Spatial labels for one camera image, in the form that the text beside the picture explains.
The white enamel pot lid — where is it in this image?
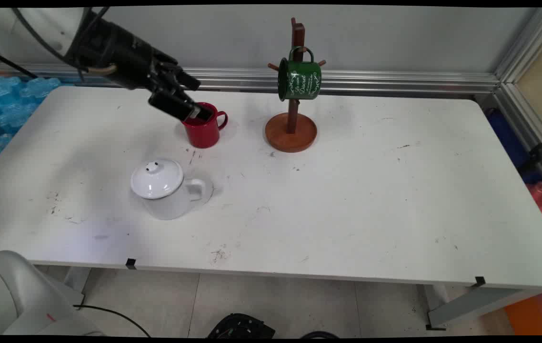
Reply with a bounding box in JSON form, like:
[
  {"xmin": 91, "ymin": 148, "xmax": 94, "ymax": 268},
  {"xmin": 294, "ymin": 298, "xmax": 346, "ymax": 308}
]
[{"xmin": 130, "ymin": 158, "xmax": 185, "ymax": 200}]

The blue box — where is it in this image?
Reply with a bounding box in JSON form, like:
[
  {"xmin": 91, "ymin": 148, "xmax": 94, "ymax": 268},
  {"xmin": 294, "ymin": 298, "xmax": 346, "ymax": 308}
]
[{"xmin": 484, "ymin": 108, "xmax": 542, "ymax": 184}]

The black device on floor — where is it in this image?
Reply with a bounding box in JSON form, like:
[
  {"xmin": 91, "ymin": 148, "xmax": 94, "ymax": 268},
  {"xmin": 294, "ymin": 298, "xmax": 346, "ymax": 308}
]
[{"xmin": 206, "ymin": 313, "xmax": 277, "ymax": 339}]

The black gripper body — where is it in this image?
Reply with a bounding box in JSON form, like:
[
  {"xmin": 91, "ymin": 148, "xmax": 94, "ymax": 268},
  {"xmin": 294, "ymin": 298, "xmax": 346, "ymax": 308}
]
[{"xmin": 66, "ymin": 10, "xmax": 179, "ymax": 92}]

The red enamel mug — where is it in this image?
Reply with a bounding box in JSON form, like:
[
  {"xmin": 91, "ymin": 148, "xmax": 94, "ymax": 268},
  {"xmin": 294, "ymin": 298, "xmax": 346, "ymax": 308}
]
[{"xmin": 181, "ymin": 102, "xmax": 229, "ymax": 149}]

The orange floor object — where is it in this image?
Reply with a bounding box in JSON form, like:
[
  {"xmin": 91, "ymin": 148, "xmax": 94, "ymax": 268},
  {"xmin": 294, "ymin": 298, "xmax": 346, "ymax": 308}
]
[{"xmin": 504, "ymin": 290, "xmax": 542, "ymax": 336}]

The brown wooden mug tree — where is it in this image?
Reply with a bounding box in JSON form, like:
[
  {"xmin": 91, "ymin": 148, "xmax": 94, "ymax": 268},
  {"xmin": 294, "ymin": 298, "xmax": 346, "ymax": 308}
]
[{"xmin": 265, "ymin": 17, "xmax": 327, "ymax": 153}]

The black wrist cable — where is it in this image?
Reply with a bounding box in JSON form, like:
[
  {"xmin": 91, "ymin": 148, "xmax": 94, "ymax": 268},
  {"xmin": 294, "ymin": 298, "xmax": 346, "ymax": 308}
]
[{"xmin": 10, "ymin": 7, "xmax": 110, "ymax": 82}]

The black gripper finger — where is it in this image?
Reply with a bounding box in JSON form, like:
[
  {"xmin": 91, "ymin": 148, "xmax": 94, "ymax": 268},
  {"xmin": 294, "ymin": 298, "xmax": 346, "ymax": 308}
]
[
  {"xmin": 148, "ymin": 89, "xmax": 215, "ymax": 122},
  {"xmin": 156, "ymin": 56, "xmax": 201, "ymax": 92}
]

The white enamel pot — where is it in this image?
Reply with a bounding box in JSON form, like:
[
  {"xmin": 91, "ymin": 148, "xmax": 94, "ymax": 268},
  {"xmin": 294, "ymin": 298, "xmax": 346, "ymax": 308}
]
[{"xmin": 140, "ymin": 177, "xmax": 214, "ymax": 221}]

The grey slanted table leg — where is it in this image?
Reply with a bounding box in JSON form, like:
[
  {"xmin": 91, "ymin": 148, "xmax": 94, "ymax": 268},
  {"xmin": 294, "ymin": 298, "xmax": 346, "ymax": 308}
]
[{"xmin": 426, "ymin": 284, "xmax": 542, "ymax": 330}]

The thin black slanted rod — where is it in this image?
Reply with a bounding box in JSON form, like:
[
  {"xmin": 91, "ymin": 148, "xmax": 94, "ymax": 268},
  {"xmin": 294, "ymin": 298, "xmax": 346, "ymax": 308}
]
[{"xmin": 0, "ymin": 45, "xmax": 39, "ymax": 80}]

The green enamel mug white print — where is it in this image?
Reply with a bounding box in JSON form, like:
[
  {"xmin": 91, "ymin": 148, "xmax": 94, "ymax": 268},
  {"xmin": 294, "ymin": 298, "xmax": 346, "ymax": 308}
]
[{"xmin": 278, "ymin": 46, "xmax": 322, "ymax": 101}]

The black floor cable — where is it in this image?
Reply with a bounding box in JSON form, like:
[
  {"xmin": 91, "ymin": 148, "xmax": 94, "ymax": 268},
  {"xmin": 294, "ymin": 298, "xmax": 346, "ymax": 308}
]
[{"xmin": 73, "ymin": 304, "xmax": 151, "ymax": 337}]

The blue plastic packaging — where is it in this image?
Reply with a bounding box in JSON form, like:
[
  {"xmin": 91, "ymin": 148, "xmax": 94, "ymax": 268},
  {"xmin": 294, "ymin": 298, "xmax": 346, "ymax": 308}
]
[{"xmin": 0, "ymin": 75, "xmax": 63, "ymax": 175}]

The horizontal aluminium frame rail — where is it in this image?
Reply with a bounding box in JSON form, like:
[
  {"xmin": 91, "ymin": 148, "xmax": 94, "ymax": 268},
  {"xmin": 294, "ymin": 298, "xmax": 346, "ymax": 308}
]
[{"xmin": 0, "ymin": 63, "xmax": 501, "ymax": 94}]

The corner aluminium frame post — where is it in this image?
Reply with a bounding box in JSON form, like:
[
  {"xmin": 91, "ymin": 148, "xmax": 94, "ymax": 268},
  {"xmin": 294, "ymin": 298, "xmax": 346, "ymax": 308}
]
[{"xmin": 492, "ymin": 7, "xmax": 542, "ymax": 203}]

